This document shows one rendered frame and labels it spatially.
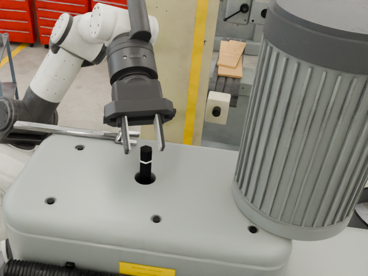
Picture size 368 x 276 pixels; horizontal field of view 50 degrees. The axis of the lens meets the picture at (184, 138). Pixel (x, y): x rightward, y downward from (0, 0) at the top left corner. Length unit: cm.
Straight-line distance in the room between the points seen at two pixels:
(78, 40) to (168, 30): 144
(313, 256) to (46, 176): 50
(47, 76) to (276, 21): 70
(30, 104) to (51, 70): 11
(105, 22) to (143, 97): 16
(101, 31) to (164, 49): 169
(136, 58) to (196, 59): 174
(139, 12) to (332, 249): 57
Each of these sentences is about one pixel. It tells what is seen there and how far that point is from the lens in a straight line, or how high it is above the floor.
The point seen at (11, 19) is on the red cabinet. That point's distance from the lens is 610.
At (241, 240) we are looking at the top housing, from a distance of 62.
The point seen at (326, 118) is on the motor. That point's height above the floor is 211.
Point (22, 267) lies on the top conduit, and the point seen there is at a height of 181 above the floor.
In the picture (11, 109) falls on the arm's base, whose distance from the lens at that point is 110.
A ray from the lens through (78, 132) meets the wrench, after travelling 80.
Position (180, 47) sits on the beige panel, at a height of 144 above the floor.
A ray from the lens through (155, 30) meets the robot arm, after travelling 80.
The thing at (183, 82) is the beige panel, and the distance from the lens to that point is 252.
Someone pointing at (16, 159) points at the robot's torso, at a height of 166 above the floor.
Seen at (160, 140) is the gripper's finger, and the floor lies 196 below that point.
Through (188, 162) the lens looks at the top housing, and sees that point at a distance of 74.
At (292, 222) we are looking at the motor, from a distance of 61.
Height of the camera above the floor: 234
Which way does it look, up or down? 35 degrees down
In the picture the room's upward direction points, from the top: 6 degrees clockwise
